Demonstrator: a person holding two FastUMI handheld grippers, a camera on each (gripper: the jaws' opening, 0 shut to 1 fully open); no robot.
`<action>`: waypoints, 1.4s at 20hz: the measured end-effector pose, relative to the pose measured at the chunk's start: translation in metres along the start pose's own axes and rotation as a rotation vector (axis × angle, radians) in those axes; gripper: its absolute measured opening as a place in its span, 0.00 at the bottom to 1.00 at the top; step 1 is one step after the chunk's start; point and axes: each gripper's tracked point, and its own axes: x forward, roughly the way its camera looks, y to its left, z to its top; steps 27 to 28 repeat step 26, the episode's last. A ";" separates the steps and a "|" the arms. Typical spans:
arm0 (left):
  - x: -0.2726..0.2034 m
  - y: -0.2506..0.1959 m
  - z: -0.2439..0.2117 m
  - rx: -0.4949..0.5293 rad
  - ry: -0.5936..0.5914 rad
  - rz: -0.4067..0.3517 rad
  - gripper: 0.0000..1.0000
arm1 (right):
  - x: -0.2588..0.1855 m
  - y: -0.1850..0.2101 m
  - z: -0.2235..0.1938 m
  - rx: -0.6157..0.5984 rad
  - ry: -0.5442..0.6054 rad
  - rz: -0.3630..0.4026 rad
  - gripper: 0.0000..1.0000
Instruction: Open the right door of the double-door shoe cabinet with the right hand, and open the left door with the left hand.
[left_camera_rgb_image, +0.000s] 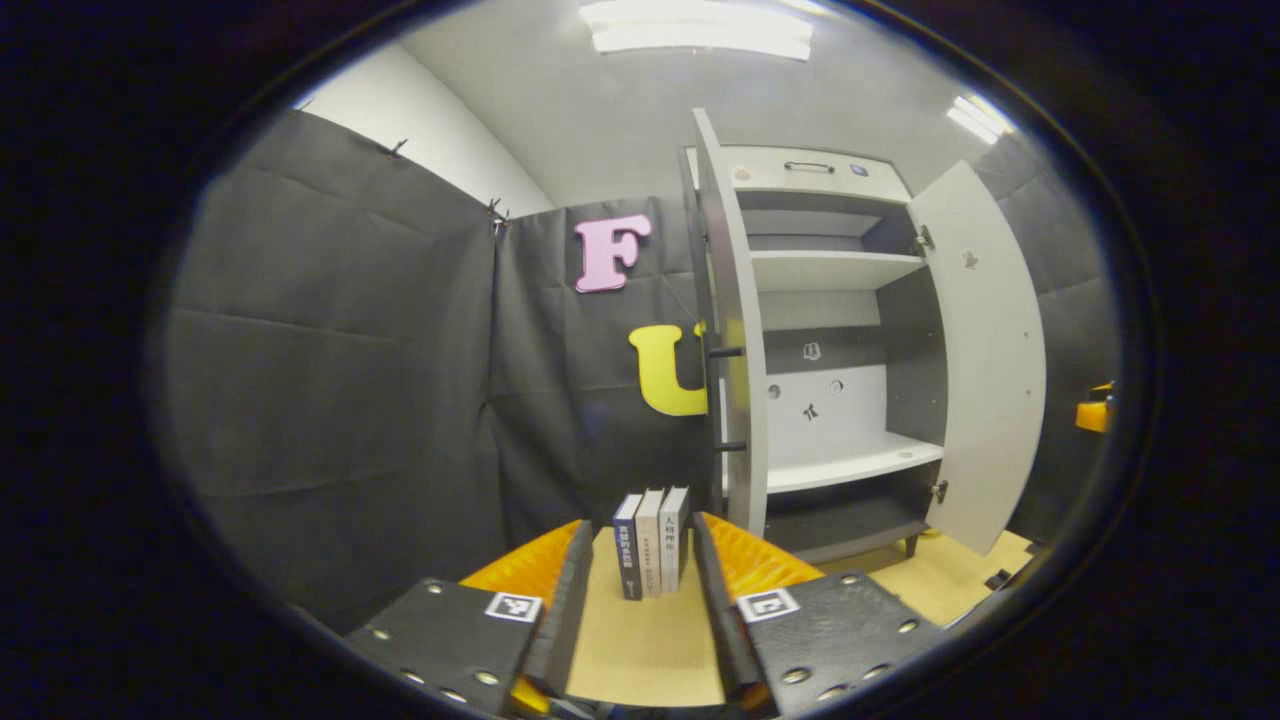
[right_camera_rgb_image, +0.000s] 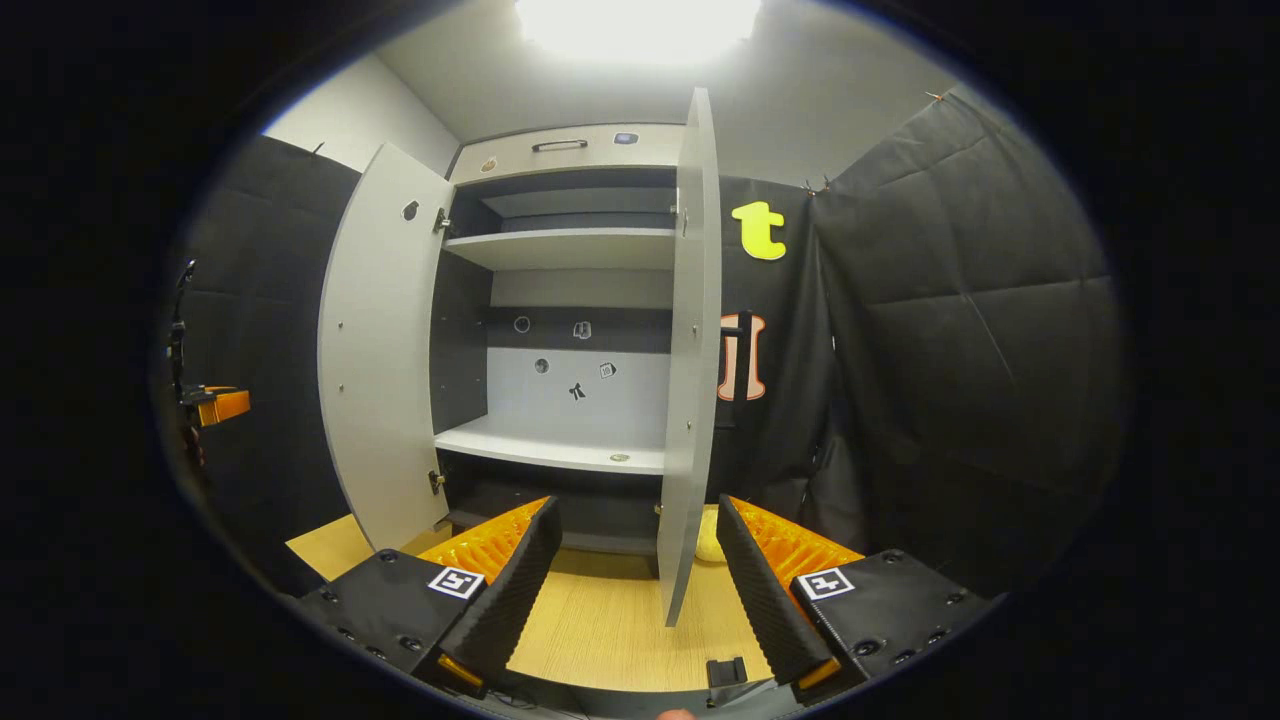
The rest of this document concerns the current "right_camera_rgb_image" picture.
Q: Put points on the yellow sponge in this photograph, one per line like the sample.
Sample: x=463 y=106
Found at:
x=708 y=540

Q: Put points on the grey shoe cabinet door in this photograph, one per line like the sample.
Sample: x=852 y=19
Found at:
x=385 y=350
x=690 y=350

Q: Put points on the grey double-door shoe cabinet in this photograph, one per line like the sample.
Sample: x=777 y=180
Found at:
x=570 y=390

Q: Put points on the black backdrop cloth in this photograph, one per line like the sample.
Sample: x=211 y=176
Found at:
x=950 y=350

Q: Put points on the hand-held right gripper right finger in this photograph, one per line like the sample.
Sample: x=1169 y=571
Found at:
x=765 y=600

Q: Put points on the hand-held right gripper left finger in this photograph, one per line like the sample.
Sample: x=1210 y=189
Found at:
x=515 y=600

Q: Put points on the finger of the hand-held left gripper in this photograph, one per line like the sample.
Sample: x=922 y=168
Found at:
x=222 y=405

